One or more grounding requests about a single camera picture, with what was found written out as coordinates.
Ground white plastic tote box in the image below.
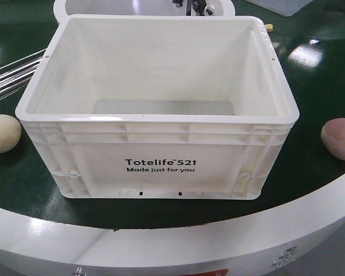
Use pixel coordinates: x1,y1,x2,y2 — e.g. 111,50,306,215
16,14,299,200

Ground pink plush ball toy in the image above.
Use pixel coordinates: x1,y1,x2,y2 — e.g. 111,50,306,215
320,118,345,161

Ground cream plush ball toy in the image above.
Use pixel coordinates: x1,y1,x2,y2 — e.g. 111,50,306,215
0,114,21,154

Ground clear plastic lid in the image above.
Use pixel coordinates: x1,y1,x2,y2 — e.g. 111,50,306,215
247,0,312,17

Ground steel roller bars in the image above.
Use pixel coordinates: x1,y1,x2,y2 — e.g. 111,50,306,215
0,49,46,100

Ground white outer conveyor rim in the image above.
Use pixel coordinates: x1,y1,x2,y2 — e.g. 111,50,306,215
0,174,345,275

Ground white inner conveyor ring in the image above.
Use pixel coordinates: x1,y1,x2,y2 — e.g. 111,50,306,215
52,0,236,22

